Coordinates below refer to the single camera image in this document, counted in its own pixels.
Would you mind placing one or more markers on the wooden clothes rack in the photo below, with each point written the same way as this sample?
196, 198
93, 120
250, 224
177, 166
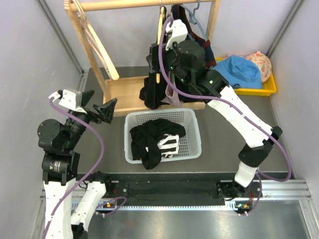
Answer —
126, 90

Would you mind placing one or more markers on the blue plastic hanger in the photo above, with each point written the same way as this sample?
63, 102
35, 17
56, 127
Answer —
193, 20

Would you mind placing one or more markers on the pink floral hat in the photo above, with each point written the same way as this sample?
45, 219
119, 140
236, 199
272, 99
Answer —
262, 62

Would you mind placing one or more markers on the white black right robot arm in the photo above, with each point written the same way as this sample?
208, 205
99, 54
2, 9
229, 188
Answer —
186, 61

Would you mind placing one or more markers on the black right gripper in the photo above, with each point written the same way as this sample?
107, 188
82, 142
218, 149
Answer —
152, 58

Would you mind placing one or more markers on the blue bucket hat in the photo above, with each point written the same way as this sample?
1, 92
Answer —
240, 72

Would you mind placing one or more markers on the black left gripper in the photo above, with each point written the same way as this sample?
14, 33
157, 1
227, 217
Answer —
105, 112

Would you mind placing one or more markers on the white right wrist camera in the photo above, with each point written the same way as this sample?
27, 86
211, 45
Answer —
177, 32

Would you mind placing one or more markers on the white plastic laundry basket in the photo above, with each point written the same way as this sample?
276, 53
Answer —
189, 145

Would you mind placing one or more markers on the black white striped tank top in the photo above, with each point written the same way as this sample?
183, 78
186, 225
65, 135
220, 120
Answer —
168, 146

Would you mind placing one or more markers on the yellow metal-hook hanger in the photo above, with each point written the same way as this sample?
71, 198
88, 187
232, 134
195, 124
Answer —
161, 20

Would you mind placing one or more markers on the navy maroon-trimmed jersey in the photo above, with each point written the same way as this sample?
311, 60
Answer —
178, 12

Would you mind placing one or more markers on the beige wooden hanger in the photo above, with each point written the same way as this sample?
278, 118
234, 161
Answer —
99, 44

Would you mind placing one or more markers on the small black tank top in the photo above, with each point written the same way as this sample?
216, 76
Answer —
156, 129

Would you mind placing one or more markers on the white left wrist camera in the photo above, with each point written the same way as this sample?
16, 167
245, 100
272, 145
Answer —
70, 99

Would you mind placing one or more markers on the yellow plastic bin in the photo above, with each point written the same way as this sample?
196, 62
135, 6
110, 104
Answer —
268, 88

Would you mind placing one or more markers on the pink tank top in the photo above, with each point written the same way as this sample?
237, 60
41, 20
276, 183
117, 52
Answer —
171, 97

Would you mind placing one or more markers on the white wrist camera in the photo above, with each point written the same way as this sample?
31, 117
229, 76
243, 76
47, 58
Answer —
177, 32
70, 99

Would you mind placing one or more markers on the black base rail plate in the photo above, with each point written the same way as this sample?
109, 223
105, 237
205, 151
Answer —
170, 189

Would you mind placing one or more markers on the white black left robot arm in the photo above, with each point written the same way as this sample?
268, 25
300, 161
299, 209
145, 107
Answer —
71, 202

